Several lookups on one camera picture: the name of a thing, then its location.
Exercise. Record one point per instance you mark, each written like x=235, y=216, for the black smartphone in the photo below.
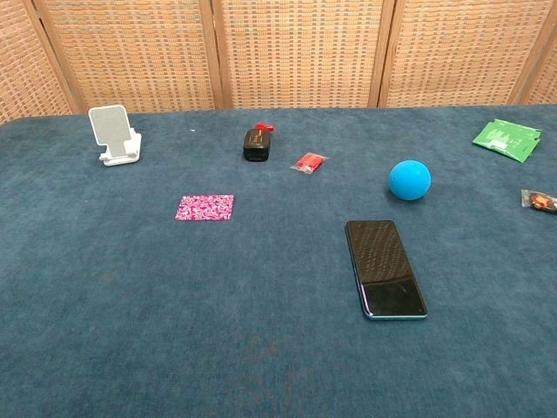
x=383, y=270

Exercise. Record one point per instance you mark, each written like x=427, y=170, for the woven bamboo screen panel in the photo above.
x=548, y=78
x=300, y=52
x=22, y=65
x=130, y=52
x=461, y=52

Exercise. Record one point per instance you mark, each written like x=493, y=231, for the green foil packet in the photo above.
x=505, y=137

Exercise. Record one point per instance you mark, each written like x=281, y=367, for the blue ball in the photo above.
x=410, y=180

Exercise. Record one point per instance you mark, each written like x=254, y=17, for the black bottle with red cap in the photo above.
x=257, y=143

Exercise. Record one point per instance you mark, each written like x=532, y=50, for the white phone stand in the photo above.
x=111, y=126

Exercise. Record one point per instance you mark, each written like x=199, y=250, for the small dark candy packet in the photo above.
x=539, y=201

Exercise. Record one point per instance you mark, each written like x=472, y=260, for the blue felt table cover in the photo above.
x=278, y=370

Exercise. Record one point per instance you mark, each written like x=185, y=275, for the red snack packet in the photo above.
x=310, y=162

